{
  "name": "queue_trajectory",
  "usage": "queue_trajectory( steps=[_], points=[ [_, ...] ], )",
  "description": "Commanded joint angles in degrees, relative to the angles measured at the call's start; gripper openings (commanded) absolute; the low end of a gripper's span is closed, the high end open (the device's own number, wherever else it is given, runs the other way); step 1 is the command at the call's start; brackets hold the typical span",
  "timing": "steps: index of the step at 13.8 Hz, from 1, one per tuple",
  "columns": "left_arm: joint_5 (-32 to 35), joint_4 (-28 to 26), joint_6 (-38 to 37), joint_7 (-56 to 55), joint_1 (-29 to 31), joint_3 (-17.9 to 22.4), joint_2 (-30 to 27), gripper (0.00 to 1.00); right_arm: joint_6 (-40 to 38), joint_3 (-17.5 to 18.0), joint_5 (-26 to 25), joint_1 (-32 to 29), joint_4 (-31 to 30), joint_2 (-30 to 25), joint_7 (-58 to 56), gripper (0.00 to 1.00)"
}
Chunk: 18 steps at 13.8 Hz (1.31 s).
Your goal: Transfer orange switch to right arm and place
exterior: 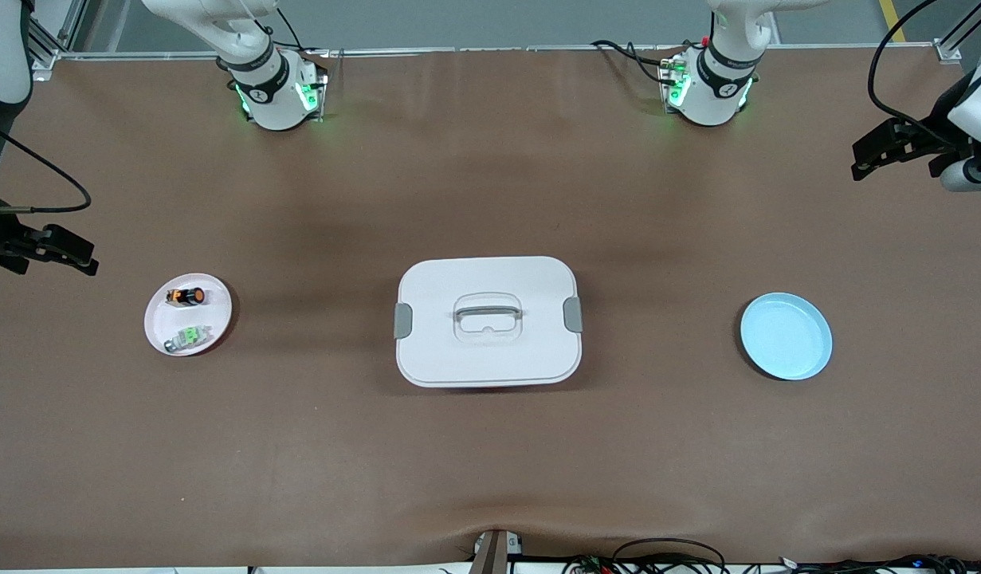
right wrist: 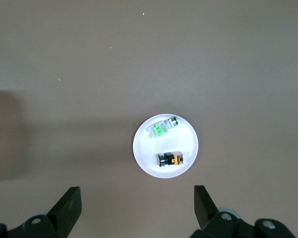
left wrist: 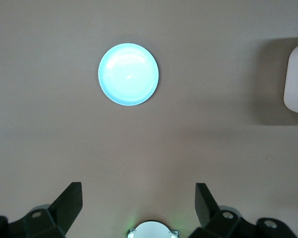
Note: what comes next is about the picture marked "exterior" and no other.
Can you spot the light blue round plate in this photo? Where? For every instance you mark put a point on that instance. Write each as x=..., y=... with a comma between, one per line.
x=785, y=339

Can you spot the grey box latch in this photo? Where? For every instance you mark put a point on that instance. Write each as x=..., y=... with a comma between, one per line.
x=573, y=314
x=403, y=320

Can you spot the white lidded storage box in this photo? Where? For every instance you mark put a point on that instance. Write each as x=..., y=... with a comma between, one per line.
x=490, y=359

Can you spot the aluminium frame post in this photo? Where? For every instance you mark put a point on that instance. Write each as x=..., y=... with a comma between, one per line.
x=956, y=40
x=48, y=40

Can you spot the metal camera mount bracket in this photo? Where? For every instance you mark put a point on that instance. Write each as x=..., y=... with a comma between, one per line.
x=494, y=552

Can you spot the silver table edge rail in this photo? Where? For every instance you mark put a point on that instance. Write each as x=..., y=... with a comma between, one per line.
x=498, y=49

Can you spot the green push-button switch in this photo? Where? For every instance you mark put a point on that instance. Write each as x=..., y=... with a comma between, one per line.
x=189, y=338

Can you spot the pink round plate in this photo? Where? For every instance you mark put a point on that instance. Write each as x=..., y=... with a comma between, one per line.
x=211, y=319

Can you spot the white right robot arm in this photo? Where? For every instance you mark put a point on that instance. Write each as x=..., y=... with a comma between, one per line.
x=275, y=104

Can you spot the brown table mat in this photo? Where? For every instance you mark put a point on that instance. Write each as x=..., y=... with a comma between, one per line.
x=490, y=454

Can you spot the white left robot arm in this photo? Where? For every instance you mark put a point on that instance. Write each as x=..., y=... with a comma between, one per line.
x=713, y=96

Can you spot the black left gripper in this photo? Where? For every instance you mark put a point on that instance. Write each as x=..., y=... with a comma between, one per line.
x=930, y=134

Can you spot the orange push-button switch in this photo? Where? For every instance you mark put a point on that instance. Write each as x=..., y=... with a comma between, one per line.
x=187, y=296

